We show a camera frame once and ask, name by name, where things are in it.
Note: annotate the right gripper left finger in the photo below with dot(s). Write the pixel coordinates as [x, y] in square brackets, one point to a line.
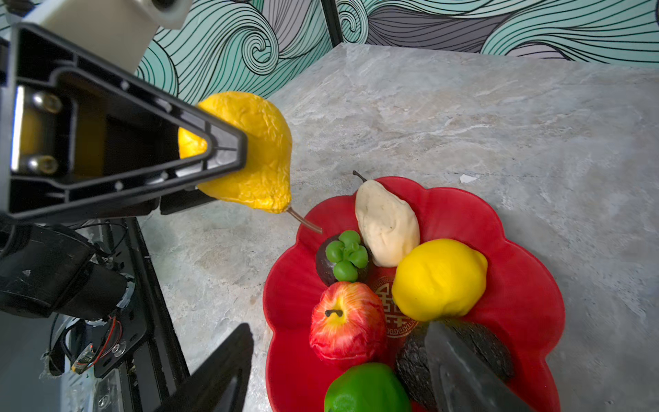
[221, 382]

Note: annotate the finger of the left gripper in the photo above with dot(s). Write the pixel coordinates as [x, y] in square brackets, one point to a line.
[81, 137]
[182, 200]

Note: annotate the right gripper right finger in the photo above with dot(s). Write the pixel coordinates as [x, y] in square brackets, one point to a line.
[460, 380]

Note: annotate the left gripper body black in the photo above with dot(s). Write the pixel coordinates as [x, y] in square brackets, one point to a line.
[47, 269]

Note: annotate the black avocado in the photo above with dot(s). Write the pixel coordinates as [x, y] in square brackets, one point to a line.
[411, 360]

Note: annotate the small yellow wrinkled fruit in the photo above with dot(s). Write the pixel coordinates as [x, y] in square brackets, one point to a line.
[264, 182]

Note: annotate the green lime fruit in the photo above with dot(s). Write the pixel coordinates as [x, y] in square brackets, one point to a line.
[367, 387]

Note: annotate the red flower-shaped fruit bowl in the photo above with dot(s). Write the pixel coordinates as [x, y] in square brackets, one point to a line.
[522, 304]

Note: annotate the yellow lemon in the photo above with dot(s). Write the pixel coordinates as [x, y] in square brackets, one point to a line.
[440, 278]

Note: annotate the pale yellow pear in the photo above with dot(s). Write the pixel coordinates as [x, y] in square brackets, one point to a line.
[388, 225]

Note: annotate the dark purple mangosteen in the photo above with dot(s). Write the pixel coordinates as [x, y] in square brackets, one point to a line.
[344, 258]

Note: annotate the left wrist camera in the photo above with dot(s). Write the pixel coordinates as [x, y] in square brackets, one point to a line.
[119, 31]

